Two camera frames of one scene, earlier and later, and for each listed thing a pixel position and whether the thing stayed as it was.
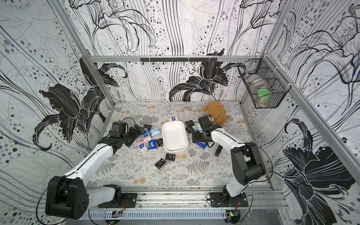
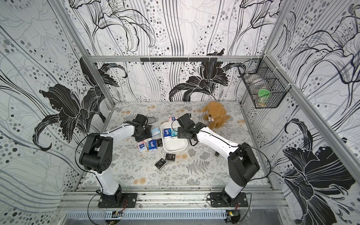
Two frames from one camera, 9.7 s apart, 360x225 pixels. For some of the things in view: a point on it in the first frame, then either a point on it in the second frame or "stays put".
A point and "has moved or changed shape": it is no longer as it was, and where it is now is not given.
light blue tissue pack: (154, 131) stays put
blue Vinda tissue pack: (202, 145) has moved or changed shape
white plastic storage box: (175, 136) stays put
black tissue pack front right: (171, 157) stays put
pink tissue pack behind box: (171, 119) stays put
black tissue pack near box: (160, 142) stays put
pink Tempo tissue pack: (142, 147) stays put
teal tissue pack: (196, 128) has moved or changed shape
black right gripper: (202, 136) to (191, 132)
